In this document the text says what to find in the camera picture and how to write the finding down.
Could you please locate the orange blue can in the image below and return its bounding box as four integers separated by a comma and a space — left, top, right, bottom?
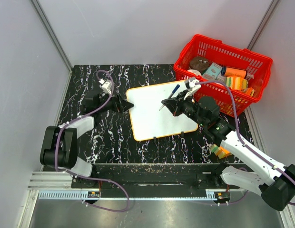
221, 66, 247, 78

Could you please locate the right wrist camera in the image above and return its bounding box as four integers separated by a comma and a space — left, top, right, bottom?
184, 77, 201, 100

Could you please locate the orange sponge package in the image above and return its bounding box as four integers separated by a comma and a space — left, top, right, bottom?
209, 144, 232, 159

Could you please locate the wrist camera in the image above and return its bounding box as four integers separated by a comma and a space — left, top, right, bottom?
184, 77, 201, 100
99, 79, 113, 95

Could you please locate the white blue whiteboard marker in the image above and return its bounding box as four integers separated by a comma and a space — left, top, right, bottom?
159, 84, 180, 111

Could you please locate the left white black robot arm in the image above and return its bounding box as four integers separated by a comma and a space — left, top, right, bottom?
40, 92, 134, 188

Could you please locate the teal white box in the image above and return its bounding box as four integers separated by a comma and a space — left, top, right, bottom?
202, 63, 222, 81

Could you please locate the yellow framed whiteboard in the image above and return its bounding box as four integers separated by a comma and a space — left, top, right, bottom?
126, 80, 198, 141

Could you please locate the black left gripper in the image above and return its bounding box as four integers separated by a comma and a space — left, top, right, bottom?
97, 90, 134, 114

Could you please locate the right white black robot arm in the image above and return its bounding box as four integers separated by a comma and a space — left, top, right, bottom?
161, 91, 295, 211

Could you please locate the yellow green sponge pack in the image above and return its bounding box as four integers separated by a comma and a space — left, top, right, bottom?
226, 76, 248, 91

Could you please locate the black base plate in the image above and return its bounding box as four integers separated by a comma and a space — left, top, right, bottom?
71, 163, 234, 190

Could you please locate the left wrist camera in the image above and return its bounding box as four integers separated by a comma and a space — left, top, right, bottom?
99, 79, 113, 95

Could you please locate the red plastic shopping basket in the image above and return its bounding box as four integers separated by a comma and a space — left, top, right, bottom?
173, 35, 273, 116

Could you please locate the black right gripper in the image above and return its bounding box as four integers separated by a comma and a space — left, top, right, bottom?
163, 90, 207, 127

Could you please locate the small orange box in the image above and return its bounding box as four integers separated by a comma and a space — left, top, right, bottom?
242, 87, 255, 97

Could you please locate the white round lid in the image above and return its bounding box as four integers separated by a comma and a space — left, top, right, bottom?
188, 69, 202, 76

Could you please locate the brown round package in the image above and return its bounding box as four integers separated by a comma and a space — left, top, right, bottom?
189, 56, 210, 72

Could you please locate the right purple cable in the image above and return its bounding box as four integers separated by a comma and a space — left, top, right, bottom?
197, 79, 295, 206

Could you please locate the white slotted cable duct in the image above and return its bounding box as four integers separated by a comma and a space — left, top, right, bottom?
39, 188, 226, 201

